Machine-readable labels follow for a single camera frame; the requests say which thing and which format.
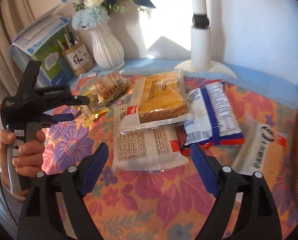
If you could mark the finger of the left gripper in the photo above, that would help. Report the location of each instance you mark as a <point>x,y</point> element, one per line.
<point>54,119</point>

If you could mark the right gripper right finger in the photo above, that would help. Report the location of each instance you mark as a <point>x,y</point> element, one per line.
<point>258,216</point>

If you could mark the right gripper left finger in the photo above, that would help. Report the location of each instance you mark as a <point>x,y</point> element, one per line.
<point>40,215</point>

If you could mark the yellow snack pack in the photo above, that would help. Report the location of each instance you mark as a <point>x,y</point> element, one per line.
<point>91,112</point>

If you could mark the small sandwich biscuit pack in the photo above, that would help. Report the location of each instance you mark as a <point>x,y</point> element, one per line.
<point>108,87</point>

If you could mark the toast slice package black logo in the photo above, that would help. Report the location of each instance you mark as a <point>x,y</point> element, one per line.
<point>263,151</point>

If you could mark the white bread package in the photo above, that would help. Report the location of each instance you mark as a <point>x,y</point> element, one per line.
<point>154,150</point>

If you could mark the yellow sponge cake package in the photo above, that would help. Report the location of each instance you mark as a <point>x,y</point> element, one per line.
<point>157,100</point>

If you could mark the blue white snack bag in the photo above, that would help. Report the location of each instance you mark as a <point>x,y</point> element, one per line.
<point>213,121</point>

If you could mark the person's left hand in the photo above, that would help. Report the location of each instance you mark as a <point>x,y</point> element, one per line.
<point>30,160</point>

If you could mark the row of upright books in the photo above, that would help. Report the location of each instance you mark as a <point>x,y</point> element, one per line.
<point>22,59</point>

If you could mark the bamboo pen holder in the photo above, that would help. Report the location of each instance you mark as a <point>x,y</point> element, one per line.
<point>76,55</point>

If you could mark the white ribbed vase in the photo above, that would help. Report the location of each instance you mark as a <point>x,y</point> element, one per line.
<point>107,50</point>

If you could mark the open booklet on books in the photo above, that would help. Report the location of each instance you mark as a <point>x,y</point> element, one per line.
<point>31,38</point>

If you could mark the white desk lamp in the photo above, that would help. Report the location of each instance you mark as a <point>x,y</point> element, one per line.
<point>201,45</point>

